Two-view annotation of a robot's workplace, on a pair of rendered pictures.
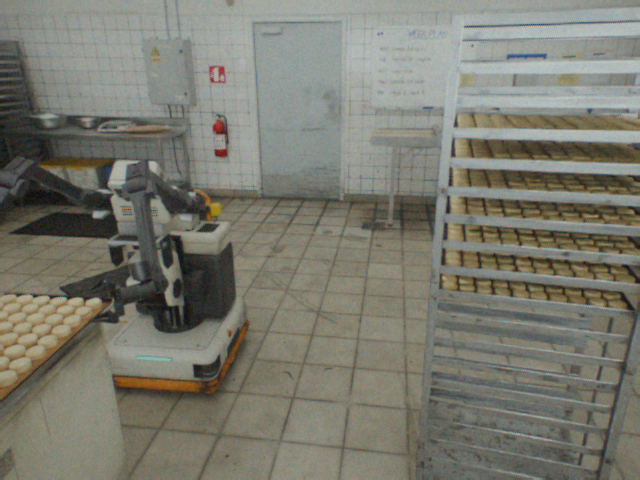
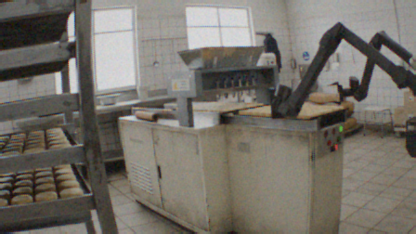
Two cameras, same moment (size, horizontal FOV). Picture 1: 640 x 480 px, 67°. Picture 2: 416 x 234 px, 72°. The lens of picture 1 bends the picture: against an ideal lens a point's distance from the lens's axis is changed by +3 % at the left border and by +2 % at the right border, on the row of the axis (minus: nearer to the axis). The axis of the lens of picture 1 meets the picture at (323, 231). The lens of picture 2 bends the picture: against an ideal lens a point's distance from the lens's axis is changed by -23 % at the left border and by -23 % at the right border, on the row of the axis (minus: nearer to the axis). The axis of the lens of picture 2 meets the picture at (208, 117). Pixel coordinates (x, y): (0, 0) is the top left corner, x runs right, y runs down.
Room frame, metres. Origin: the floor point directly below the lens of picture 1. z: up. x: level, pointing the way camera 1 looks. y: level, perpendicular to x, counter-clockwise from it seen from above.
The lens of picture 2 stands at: (2.41, -0.70, 1.16)
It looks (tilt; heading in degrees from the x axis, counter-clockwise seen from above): 7 degrees down; 138
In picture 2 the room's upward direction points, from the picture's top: 5 degrees counter-clockwise
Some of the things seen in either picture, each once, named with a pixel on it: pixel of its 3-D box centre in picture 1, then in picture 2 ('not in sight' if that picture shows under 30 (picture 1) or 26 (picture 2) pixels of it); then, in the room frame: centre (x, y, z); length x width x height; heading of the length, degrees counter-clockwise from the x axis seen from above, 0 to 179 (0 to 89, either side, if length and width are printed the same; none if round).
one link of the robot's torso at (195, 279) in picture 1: (172, 291); not in sight; (2.25, 0.79, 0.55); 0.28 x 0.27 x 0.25; 83
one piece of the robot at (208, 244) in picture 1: (180, 264); not in sight; (2.51, 0.82, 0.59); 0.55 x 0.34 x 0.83; 83
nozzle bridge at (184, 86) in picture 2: not in sight; (227, 93); (0.66, 1.04, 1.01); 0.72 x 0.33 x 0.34; 84
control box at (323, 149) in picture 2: not in sight; (331, 138); (1.53, 0.95, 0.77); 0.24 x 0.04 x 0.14; 84
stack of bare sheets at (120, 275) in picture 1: (110, 281); not in sight; (3.45, 1.69, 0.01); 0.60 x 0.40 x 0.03; 138
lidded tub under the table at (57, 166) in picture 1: (61, 171); not in sight; (5.74, 3.16, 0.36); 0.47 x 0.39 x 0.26; 170
